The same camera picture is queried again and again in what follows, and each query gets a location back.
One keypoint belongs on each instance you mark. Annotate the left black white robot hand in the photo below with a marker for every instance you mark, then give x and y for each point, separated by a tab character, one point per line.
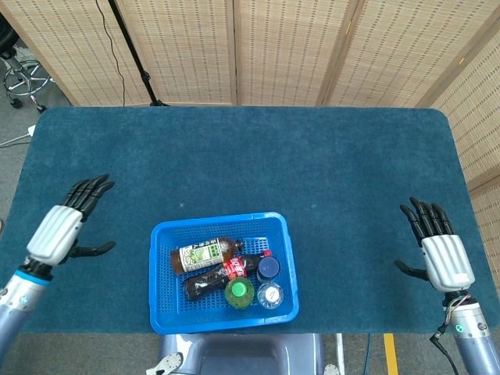
54	234

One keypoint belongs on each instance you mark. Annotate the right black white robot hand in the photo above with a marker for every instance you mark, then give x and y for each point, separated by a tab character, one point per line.
447	261

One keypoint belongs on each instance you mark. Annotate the amber tea bottle black cap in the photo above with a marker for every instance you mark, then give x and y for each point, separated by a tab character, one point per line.
195	258

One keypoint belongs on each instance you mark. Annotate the cola bottle red cap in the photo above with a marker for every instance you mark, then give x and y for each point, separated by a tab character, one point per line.
207	283

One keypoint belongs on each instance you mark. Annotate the blue cap bottle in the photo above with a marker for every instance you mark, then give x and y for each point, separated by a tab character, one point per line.
268	267

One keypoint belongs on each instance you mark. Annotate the clear water bottle white cap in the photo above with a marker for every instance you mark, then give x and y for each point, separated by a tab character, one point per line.
269	295

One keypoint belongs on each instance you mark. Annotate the green soda bottle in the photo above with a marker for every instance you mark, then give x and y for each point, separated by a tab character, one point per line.
238	291

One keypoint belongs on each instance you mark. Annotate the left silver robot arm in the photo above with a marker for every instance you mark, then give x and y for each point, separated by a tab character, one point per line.
15	312

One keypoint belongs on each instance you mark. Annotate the blue perforated plastic basket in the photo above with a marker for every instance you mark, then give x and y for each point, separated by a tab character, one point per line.
168	320

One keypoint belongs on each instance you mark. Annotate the white power plug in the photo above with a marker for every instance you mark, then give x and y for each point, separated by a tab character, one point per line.
30	130

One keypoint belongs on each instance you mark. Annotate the yellow floor tape strip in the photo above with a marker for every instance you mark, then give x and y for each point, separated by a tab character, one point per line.
391	355

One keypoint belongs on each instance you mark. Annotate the chrome base stool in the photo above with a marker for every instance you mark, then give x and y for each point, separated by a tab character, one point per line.
15	103

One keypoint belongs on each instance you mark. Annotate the white table leg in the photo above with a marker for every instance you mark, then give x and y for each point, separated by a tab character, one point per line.
340	351

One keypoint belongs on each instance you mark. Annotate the teal table mat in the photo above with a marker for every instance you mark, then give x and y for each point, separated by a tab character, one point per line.
351	156

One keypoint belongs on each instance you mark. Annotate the black tripod stand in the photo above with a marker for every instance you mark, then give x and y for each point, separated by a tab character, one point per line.
134	58

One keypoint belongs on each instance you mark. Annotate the grey blue robot torso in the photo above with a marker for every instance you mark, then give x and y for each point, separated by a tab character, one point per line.
254	355

